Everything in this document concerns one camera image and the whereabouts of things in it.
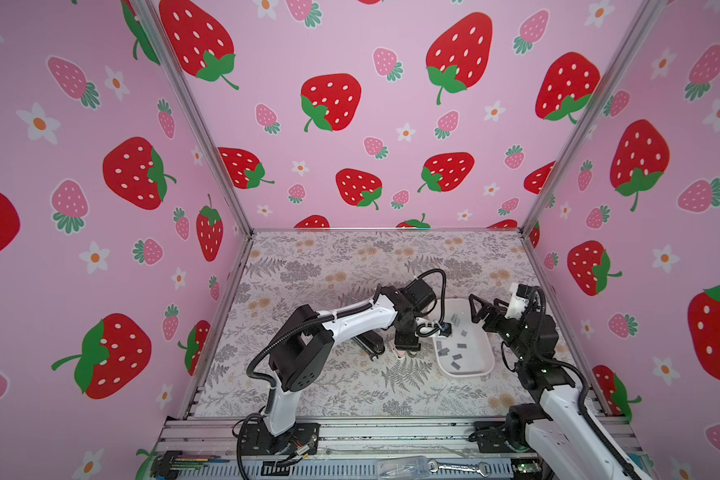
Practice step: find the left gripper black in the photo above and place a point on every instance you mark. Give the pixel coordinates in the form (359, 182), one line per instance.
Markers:
(405, 342)

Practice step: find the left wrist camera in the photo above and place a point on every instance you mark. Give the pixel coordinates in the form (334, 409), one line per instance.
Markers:
(439, 329)

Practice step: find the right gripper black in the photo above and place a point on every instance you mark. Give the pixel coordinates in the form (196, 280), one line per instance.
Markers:
(489, 309)

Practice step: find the black stapler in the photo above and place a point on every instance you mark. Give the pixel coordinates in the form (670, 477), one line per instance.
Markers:
(372, 343)

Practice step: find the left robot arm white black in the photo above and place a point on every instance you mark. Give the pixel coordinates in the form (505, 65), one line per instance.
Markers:
(298, 352)

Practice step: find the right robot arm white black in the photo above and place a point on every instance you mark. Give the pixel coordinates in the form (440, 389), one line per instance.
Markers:
(557, 424)

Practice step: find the white plastic tray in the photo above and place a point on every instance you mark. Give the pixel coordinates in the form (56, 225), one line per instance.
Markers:
(467, 339)

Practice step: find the clear plastic bag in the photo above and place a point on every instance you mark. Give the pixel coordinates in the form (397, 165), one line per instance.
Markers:
(404, 468)

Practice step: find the silver wrench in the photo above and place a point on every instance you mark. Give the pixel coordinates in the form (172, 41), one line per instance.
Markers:
(481, 469)

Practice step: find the aluminium rail base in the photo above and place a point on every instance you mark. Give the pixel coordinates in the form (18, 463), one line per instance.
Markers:
(350, 448)

